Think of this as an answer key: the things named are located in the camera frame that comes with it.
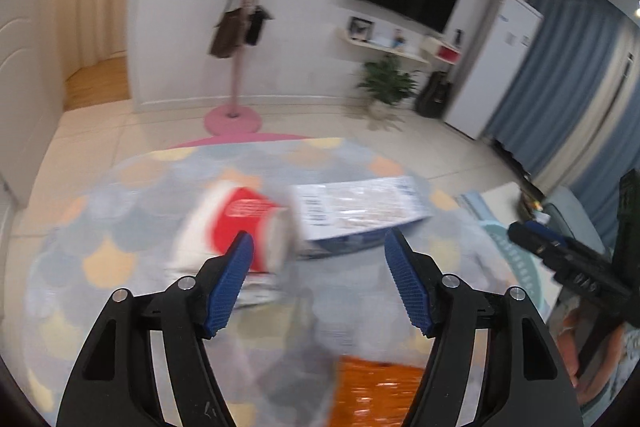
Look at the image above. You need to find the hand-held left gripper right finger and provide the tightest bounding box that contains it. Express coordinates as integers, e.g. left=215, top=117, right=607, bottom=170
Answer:
left=384, top=228, right=586, bottom=427

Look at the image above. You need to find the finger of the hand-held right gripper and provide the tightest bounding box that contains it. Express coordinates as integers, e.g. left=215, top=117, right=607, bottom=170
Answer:
left=507, top=224, right=576, bottom=265
left=525, top=221, right=568, bottom=244

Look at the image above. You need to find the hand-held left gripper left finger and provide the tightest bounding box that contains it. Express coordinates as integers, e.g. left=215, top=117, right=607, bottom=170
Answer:
left=55, top=230, right=256, bottom=427

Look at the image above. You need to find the light blue plastic basket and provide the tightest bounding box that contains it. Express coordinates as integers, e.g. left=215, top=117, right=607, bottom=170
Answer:
left=472, top=214, right=558, bottom=325

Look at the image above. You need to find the red and white cup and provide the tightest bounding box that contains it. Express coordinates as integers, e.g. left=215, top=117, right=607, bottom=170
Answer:
left=167, top=184, right=296, bottom=275

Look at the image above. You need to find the dark blue milk carton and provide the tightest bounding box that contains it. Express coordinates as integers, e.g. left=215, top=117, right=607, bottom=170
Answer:
left=289, top=176, right=433, bottom=258

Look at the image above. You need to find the grey blue chair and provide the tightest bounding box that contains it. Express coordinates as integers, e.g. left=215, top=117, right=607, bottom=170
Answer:
left=542, top=186, right=612, bottom=258

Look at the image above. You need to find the white coffee table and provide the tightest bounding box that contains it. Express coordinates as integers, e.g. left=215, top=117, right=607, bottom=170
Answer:
left=482, top=182, right=532, bottom=219

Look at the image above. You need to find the pink printed cloth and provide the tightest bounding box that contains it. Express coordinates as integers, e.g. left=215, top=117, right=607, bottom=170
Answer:
left=550, top=297, right=632, bottom=413

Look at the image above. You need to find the blue curtain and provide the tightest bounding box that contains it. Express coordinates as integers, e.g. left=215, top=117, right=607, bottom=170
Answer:
left=482, top=0, right=628, bottom=180
left=575, top=72, right=640, bottom=253

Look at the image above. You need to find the orange snack packet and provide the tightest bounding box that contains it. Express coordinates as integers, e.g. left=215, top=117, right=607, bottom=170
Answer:
left=327, top=354, right=431, bottom=427

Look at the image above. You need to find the black guitar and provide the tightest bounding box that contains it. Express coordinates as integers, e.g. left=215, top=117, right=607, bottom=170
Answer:
left=415, top=69, right=453, bottom=120

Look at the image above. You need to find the white refrigerator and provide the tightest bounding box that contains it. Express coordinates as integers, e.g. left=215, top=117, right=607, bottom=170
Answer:
left=442, top=0, right=544, bottom=140

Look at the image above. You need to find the potted green plant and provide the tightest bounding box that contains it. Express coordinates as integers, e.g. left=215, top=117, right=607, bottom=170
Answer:
left=356, top=54, right=419, bottom=122

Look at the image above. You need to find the pink coat rack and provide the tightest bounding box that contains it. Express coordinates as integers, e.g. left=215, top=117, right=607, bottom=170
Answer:
left=205, top=0, right=281, bottom=136

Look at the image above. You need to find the brown tote bag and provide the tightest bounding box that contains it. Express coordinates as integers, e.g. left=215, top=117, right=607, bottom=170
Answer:
left=209, top=7, right=246, bottom=59

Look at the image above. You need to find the black handbag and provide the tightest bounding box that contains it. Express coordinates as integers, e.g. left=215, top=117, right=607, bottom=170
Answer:
left=244, top=6, right=274, bottom=46

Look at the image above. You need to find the white open door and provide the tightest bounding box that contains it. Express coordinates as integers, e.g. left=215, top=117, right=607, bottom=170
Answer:
left=0, top=0, right=67, bottom=208

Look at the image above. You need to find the white and red wall box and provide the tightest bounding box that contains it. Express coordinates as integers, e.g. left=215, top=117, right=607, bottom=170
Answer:
left=424, top=36, right=462, bottom=65

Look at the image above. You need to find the low white wall shelf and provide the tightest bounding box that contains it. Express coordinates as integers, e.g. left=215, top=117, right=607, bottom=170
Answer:
left=336, top=29, right=432, bottom=66

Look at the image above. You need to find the butterfly picture frame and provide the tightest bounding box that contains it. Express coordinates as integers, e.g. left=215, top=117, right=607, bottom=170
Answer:
left=348, top=17, right=375, bottom=42

